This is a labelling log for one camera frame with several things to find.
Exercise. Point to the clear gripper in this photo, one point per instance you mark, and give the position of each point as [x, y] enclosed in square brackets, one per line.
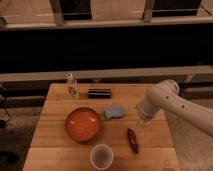
[140, 124]

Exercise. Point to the dark red pepper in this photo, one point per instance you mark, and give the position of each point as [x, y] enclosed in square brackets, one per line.
[132, 140]

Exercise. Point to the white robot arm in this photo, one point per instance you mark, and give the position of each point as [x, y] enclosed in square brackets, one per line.
[165, 95]

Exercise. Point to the orange ceramic bowl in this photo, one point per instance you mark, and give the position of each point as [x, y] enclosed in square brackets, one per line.
[83, 124]

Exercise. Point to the blue sponge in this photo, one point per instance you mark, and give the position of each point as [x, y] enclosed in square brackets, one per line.
[114, 113]

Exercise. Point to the black rectangular box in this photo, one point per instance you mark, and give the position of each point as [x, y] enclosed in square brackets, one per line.
[99, 93]

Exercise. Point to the clear plastic bottle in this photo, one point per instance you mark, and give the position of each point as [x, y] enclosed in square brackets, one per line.
[72, 86]

